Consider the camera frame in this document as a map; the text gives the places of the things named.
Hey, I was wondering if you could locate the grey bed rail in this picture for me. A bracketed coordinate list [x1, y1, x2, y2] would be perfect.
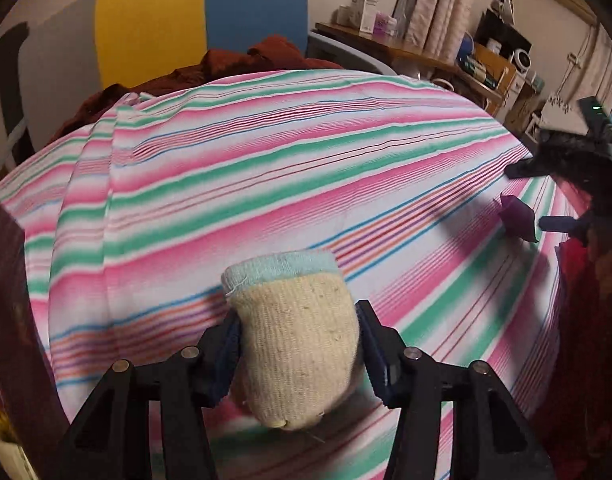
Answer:
[306, 30, 397, 77]

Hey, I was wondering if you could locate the gold-lined metal tin box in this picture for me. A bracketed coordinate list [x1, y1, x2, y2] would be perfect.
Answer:
[0, 199, 72, 480]

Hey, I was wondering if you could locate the red-brown cloth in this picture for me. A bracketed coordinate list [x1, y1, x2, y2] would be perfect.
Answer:
[61, 35, 347, 136]

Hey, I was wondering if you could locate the tall white carton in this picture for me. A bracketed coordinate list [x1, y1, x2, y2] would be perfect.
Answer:
[352, 0, 379, 33]

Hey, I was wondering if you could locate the grey yellow blue headboard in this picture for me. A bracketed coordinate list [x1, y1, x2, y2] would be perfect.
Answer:
[16, 0, 309, 153]

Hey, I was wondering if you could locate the black box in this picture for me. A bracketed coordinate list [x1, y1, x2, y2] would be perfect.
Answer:
[473, 10, 531, 61]

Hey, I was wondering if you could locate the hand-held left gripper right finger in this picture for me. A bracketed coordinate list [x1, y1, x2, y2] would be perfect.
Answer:
[355, 300, 556, 480]

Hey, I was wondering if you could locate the wooden desk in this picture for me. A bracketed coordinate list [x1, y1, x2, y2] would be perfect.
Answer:
[316, 22, 504, 106]

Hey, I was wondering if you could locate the wooden shelf cabinet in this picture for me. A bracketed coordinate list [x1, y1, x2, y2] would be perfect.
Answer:
[473, 42, 517, 116]

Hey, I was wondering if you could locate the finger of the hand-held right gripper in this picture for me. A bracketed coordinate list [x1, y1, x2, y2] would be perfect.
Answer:
[503, 157, 554, 181]
[538, 215, 586, 235]

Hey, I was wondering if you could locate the beige patterned curtain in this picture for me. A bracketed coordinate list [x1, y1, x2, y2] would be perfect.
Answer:
[393, 0, 486, 58]

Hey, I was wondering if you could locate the beige sock blue cuff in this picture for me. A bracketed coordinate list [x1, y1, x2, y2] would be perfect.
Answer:
[221, 249, 359, 431]

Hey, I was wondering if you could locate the purple wrapper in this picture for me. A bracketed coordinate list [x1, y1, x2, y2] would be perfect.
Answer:
[500, 194, 539, 243]

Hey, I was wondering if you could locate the red garment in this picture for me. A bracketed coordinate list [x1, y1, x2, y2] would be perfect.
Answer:
[536, 237, 612, 480]

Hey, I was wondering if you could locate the white low cabinet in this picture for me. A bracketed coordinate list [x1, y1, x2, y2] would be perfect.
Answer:
[528, 95, 586, 146]

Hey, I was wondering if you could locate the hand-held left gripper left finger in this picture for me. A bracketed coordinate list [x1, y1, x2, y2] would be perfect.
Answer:
[58, 312, 244, 480]

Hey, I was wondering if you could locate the black rolled mat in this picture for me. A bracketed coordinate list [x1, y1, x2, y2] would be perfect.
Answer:
[0, 22, 37, 156]

